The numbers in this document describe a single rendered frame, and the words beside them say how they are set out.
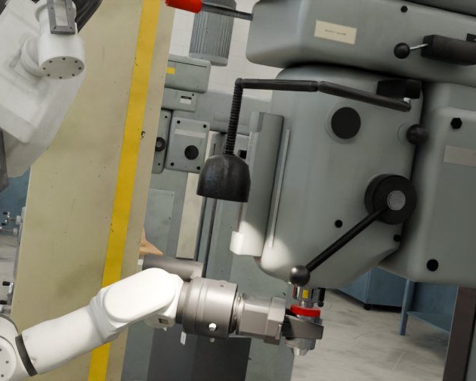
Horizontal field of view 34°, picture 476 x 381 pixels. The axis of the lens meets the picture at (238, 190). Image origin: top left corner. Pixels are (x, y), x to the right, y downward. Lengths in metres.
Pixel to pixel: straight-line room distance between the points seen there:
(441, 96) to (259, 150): 0.27
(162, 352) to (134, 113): 1.35
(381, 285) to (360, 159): 7.47
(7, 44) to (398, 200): 0.64
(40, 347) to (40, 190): 1.66
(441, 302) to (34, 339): 7.48
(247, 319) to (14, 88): 0.50
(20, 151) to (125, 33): 1.65
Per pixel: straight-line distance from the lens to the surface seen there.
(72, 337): 1.22
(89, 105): 2.84
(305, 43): 1.06
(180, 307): 1.21
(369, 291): 8.53
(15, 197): 10.15
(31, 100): 1.26
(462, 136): 1.17
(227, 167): 1.05
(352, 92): 0.98
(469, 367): 1.50
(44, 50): 1.20
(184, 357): 1.58
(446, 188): 1.17
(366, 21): 1.10
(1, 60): 1.28
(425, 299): 8.79
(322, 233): 1.11
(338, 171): 1.11
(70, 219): 2.86
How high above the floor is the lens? 1.49
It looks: 3 degrees down
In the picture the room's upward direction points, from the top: 9 degrees clockwise
